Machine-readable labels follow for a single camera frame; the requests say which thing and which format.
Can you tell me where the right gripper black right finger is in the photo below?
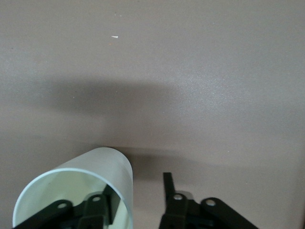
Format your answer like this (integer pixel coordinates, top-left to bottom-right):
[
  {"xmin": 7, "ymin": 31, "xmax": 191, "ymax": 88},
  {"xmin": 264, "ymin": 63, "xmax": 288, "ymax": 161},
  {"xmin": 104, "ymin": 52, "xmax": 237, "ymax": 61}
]
[{"xmin": 158, "ymin": 172, "xmax": 258, "ymax": 229}]

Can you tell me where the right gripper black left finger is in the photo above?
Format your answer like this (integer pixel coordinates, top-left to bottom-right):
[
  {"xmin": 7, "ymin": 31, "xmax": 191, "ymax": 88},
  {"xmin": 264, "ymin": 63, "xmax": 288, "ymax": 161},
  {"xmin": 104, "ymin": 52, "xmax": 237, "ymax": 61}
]
[{"xmin": 14, "ymin": 183, "xmax": 120, "ymax": 229}]

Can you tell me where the white plastic cup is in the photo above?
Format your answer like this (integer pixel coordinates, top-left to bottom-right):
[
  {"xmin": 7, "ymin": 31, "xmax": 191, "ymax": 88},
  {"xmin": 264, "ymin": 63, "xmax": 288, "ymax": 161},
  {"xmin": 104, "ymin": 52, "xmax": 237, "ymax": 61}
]
[{"xmin": 12, "ymin": 146, "xmax": 133, "ymax": 229}]

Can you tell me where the brown table mat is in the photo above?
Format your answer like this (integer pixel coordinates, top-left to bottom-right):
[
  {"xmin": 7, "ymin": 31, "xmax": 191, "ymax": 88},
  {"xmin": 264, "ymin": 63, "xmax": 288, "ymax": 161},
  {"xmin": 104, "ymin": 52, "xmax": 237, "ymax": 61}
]
[{"xmin": 0, "ymin": 0, "xmax": 305, "ymax": 229}]

